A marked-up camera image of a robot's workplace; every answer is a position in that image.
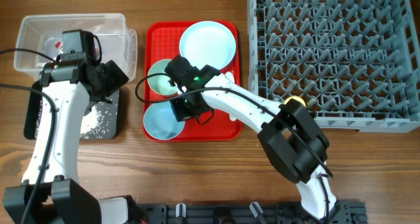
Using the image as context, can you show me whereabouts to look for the light blue bowl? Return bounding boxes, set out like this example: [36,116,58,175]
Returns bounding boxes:
[143,102,185,141]

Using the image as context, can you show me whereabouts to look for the green bowl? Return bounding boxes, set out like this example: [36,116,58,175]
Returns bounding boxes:
[147,59,177,96]

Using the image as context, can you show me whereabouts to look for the white rice grains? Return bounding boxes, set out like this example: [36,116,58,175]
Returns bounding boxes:
[34,85,116,140]

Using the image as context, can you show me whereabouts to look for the red snack wrapper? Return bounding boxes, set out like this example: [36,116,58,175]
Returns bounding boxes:
[55,41,64,54]

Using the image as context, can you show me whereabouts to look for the light blue plate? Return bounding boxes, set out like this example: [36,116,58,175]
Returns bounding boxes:
[179,21,236,70]

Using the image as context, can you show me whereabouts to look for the yellow plastic cup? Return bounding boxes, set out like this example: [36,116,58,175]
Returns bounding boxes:
[283,96,306,107]

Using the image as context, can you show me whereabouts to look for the white plastic spoon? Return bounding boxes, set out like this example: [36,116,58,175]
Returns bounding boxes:
[225,72,237,122]

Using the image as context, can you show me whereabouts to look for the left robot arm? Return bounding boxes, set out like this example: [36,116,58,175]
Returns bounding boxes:
[3,30,147,223]

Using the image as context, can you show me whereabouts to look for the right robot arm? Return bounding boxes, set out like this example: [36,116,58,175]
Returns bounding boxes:
[164,56,337,221]

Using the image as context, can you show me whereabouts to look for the clear plastic waste bin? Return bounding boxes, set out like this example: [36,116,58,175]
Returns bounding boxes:
[16,13,138,81]

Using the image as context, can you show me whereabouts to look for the grey dishwasher rack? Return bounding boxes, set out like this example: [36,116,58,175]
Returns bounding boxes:
[247,0,419,133]

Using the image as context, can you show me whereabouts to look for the black rectangular tray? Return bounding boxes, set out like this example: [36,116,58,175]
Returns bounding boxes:
[23,79,121,141]

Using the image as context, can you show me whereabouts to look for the red serving tray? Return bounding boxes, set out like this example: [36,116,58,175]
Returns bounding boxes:
[143,20,243,143]

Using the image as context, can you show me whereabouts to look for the left black cable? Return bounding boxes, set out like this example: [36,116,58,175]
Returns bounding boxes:
[0,48,58,224]

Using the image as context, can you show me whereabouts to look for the black cable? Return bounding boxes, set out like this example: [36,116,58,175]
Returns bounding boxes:
[135,72,334,218]
[0,48,58,224]

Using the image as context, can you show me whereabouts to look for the right black cable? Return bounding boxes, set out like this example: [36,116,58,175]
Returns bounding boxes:
[135,72,334,218]

